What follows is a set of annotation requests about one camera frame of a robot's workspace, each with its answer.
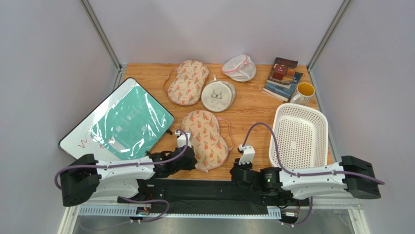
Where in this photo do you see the white drawing board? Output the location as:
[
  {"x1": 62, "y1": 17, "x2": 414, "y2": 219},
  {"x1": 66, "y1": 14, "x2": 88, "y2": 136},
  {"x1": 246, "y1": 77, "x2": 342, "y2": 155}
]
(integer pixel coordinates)
[{"x1": 58, "y1": 77, "x2": 175, "y2": 161}]

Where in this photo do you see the white perforated plastic basket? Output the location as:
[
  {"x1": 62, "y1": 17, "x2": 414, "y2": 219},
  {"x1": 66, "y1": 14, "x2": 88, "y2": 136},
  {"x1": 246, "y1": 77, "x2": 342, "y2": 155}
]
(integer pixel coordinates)
[{"x1": 269, "y1": 103, "x2": 328, "y2": 169}]

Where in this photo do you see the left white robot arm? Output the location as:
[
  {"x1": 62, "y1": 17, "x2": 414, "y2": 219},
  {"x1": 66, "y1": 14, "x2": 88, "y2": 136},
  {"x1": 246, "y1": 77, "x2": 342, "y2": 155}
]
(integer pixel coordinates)
[{"x1": 55, "y1": 146, "x2": 197, "y2": 207}]

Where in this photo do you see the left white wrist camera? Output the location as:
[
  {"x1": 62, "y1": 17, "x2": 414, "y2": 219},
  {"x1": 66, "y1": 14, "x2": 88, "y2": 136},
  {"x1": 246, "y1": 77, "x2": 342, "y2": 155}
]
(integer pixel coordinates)
[{"x1": 175, "y1": 129, "x2": 191, "y2": 148}]

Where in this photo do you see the white yellow-inside mug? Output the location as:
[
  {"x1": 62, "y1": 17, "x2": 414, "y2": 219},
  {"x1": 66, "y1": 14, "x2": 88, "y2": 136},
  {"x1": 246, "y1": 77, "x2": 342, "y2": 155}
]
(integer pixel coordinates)
[{"x1": 289, "y1": 82, "x2": 315, "y2": 105}]

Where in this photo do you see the bottom blue book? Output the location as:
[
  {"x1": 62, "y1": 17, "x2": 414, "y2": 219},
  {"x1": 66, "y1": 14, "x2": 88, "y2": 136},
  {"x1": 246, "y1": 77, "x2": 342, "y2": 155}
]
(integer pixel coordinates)
[{"x1": 262, "y1": 72, "x2": 303, "y2": 102}]

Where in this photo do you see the floral mesh laundry bag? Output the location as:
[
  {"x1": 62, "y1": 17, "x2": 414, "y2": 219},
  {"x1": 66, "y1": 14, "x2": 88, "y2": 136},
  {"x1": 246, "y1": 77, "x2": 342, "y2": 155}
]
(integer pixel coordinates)
[
  {"x1": 164, "y1": 59, "x2": 209, "y2": 106},
  {"x1": 181, "y1": 110, "x2": 235, "y2": 173}
]

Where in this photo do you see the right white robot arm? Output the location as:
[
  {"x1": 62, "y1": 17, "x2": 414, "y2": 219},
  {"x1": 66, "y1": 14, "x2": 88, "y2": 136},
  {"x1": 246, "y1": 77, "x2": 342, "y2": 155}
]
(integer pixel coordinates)
[{"x1": 230, "y1": 156, "x2": 383, "y2": 200}]

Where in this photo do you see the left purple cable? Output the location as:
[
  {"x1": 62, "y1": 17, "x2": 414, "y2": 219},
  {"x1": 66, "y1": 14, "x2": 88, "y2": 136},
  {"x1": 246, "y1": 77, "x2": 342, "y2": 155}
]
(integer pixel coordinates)
[{"x1": 54, "y1": 129, "x2": 190, "y2": 225}]

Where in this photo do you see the white pink-trimmed mesh bag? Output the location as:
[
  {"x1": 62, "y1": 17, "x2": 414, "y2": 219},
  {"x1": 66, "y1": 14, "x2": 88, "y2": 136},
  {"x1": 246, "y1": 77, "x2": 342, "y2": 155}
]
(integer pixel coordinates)
[{"x1": 222, "y1": 54, "x2": 257, "y2": 82}]

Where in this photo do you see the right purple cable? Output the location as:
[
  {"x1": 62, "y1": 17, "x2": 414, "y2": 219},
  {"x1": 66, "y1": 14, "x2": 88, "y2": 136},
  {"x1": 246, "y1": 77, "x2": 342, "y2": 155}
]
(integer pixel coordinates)
[{"x1": 241, "y1": 122, "x2": 385, "y2": 227}]

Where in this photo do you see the teal sheet in plastic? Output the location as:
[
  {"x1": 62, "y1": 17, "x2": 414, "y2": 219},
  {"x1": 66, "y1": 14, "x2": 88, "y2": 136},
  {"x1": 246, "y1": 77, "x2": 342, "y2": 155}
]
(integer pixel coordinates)
[{"x1": 90, "y1": 85, "x2": 174, "y2": 160}]

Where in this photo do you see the purple cable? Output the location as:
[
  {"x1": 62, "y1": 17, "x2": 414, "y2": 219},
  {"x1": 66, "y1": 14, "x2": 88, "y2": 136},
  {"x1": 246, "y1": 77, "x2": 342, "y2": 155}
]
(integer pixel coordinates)
[
  {"x1": 54, "y1": 129, "x2": 190, "y2": 225},
  {"x1": 241, "y1": 122, "x2": 385, "y2": 227}
]

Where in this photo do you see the aluminium frame rail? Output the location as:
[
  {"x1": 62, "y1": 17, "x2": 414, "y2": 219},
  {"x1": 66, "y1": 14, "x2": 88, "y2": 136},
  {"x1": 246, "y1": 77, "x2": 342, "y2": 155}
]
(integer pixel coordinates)
[{"x1": 59, "y1": 195, "x2": 370, "y2": 234}]

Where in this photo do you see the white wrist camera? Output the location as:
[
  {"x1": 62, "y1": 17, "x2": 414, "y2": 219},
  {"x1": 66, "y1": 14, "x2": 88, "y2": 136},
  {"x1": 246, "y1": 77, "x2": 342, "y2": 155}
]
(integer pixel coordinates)
[
  {"x1": 238, "y1": 144, "x2": 255, "y2": 165},
  {"x1": 175, "y1": 129, "x2": 191, "y2": 148}
]

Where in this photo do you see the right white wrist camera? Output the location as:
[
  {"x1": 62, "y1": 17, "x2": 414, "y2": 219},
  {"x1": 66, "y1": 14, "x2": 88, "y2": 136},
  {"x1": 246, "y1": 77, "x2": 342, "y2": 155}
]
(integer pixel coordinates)
[{"x1": 238, "y1": 144, "x2": 255, "y2": 165}]

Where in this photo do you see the top book dark cover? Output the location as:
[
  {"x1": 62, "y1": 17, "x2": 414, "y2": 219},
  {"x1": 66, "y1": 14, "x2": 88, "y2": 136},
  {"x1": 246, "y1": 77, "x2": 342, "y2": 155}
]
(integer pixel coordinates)
[{"x1": 267, "y1": 57, "x2": 298, "y2": 88}]

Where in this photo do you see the round white mesh bag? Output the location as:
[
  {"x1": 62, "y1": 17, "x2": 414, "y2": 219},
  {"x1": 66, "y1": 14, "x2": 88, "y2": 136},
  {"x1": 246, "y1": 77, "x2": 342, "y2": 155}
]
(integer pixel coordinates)
[{"x1": 201, "y1": 75, "x2": 236, "y2": 112}]

